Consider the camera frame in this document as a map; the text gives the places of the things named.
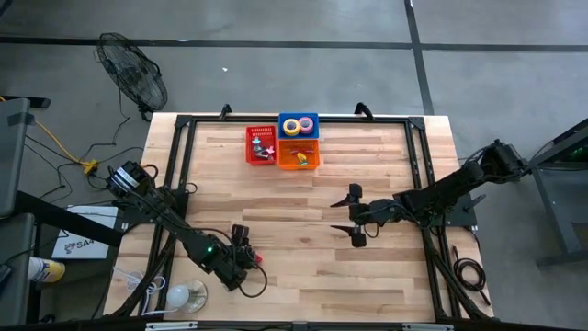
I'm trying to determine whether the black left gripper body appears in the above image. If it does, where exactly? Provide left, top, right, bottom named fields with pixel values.
left=215, top=241, right=253, bottom=277

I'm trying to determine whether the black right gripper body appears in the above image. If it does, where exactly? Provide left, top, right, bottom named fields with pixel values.
left=356, top=200, right=401, bottom=227

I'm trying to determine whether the clear glass bowl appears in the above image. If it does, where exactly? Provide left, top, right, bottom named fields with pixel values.
left=177, top=279, right=209, bottom=314

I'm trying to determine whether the white light bulb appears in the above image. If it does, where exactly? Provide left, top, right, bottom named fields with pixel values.
left=165, top=284, right=191, bottom=309

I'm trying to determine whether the red plastic basket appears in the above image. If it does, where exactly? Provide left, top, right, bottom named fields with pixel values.
left=245, top=125, right=278, bottom=166

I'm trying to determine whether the orange plastic basket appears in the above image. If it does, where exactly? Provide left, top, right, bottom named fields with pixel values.
left=277, top=139, right=322, bottom=171

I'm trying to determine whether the silver aluminium bar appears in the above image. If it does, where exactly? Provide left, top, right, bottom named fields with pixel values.
left=144, top=321, right=198, bottom=331
left=401, top=323, right=455, bottom=331

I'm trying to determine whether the black lever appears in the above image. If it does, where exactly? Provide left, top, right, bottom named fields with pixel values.
left=462, top=193, right=487, bottom=213

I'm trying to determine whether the blue plastic basket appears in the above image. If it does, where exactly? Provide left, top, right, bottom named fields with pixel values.
left=277, top=112, right=321, bottom=141

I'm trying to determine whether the white printed box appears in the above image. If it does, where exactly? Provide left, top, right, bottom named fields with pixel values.
left=51, top=204, right=119, bottom=260

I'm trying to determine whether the black diagonal beam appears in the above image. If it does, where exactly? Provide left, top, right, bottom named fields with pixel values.
left=16, top=190, right=126, bottom=248

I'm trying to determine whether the grey metal cart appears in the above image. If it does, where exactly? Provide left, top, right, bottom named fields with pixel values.
left=505, top=117, right=588, bottom=268

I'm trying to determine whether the yellow white spray bottle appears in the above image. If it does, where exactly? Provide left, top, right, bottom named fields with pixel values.
left=27, top=257, right=67, bottom=284

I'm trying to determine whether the black floor fan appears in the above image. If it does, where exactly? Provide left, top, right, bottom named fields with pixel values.
left=95, top=31, right=169, bottom=122

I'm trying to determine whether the grey cabinet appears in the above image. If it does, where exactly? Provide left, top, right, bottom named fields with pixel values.
left=0, top=97, right=31, bottom=220
left=0, top=213, right=37, bottom=325

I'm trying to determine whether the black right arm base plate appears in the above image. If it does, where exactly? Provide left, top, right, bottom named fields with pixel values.
left=411, top=190, right=479, bottom=228

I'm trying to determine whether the white cable bundle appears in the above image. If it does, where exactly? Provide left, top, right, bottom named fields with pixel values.
left=112, top=268, right=167, bottom=316

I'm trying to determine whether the coiled black cable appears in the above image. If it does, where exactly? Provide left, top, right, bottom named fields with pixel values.
left=451, top=245, right=492, bottom=307

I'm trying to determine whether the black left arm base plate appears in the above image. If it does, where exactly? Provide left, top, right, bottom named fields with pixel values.
left=117, top=201, right=188, bottom=226

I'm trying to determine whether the black aluminium rig frame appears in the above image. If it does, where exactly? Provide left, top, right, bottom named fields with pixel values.
left=107, top=112, right=495, bottom=323

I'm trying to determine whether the yellow extension cable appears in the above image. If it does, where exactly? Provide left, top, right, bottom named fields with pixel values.
left=0, top=94, right=100, bottom=176

